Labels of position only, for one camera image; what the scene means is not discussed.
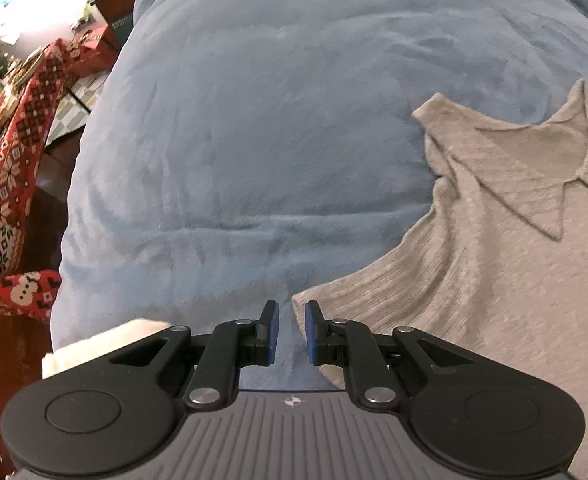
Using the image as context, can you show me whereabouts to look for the red gift box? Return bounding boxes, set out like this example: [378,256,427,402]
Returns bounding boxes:
[70,24,120,78]

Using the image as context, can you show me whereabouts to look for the grey knit polo shirt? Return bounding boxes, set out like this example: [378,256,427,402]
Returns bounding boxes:
[292,81,588,479]

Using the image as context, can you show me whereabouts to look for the folded cream towel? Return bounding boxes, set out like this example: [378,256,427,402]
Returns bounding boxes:
[42,318,170,379]

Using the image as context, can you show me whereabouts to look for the blue plush duvet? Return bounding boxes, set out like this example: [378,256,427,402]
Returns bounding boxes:
[51,0,588,390]

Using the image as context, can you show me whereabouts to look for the red patterned tablecloth table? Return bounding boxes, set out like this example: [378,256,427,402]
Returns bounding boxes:
[0,39,72,323]

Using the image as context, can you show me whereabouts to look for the dark wooden nightstand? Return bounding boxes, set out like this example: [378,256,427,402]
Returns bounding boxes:
[90,0,135,49]

